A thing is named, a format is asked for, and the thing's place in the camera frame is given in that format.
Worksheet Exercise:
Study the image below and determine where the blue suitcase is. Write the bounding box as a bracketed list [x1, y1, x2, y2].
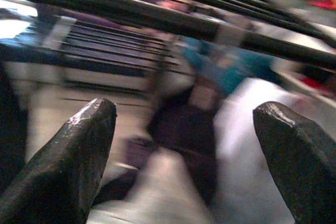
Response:
[181, 37, 279, 96]

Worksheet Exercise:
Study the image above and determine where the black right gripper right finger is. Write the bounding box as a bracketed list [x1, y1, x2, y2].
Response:
[253, 101, 336, 224]

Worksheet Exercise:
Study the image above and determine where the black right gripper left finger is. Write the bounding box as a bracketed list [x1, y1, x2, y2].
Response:
[0, 98, 117, 224]

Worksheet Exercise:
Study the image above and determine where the black metal drying rack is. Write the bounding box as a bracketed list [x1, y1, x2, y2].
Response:
[0, 0, 336, 99]

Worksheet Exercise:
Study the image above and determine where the white garment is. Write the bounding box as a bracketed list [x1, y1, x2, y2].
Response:
[211, 77, 310, 224]

